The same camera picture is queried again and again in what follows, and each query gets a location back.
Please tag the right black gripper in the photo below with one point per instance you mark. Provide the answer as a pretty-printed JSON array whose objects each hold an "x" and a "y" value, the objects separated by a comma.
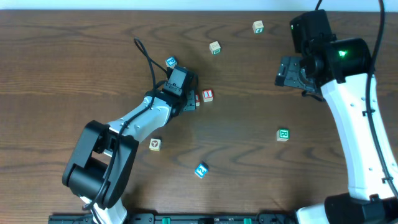
[{"x": 288, "y": 74}]

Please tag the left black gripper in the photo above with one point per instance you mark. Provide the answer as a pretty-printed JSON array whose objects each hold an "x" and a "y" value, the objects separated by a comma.
[{"x": 189, "y": 101}]

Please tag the red letter A block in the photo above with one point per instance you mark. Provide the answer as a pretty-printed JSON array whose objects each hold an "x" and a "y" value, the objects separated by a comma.
[{"x": 197, "y": 100}]

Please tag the red letter I block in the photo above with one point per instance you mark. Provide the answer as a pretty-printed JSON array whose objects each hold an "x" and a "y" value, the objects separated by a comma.
[{"x": 207, "y": 95}]

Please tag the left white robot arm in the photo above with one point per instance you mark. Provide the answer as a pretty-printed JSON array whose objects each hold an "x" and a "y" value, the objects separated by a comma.
[{"x": 100, "y": 165}]

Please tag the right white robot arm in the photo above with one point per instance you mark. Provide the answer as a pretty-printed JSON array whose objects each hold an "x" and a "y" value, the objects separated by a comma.
[{"x": 336, "y": 72}]

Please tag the blue letter P block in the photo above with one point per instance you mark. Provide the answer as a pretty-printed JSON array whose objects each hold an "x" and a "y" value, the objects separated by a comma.
[{"x": 171, "y": 62}]

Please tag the brown symbol wooden block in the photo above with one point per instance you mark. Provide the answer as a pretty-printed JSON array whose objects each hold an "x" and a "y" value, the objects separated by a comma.
[{"x": 155, "y": 144}]

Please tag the green number 4 block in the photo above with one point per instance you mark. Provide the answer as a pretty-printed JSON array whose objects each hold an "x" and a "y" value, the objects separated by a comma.
[{"x": 258, "y": 27}]

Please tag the green letter R block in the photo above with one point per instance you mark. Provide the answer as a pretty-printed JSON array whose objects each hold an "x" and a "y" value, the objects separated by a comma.
[{"x": 283, "y": 135}]

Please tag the green number 27 block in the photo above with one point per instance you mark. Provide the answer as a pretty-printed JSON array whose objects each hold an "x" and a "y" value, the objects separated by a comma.
[{"x": 215, "y": 47}]

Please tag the blue number 2 block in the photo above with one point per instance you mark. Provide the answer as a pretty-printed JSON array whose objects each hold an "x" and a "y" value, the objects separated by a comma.
[{"x": 201, "y": 171}]

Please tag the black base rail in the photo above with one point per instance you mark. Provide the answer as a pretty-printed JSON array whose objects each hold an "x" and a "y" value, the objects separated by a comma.
[{"x": 148, "y": 218}]

